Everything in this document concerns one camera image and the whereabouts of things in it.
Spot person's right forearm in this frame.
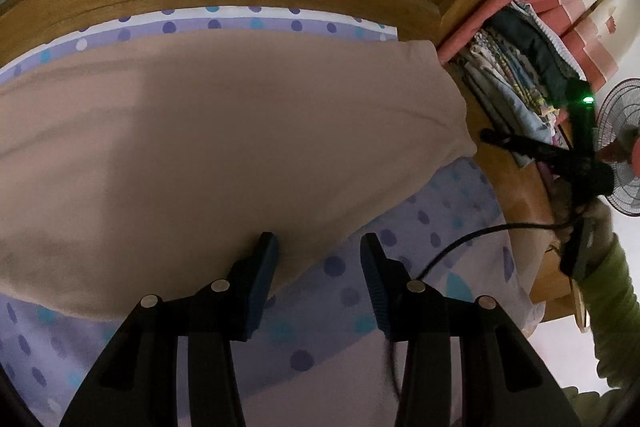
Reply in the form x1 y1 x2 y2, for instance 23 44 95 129
572 232 640 390

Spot wooden bed frame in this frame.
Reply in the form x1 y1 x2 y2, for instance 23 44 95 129
470 82 593 333

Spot beige pink garment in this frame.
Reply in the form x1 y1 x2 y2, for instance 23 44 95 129
0 29 478 323

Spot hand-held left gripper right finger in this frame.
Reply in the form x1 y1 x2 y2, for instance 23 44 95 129
360 233 583 427

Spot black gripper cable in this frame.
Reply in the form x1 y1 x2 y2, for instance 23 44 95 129
390 222 573 403

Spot standing fan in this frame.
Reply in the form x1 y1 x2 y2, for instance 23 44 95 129
595 77 640 219

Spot stack of folded clothes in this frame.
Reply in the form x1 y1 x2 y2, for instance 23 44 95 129
450 2 588 168

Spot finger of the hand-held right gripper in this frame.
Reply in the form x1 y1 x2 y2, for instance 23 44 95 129
480 129 566 168

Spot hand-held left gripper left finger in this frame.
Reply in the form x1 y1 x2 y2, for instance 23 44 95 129
59 232 280 427

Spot person's right hand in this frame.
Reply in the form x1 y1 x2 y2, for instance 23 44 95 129
550 179 618 280

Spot purple dotted bed sheet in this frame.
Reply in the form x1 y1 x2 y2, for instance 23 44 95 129
0 4 543 427

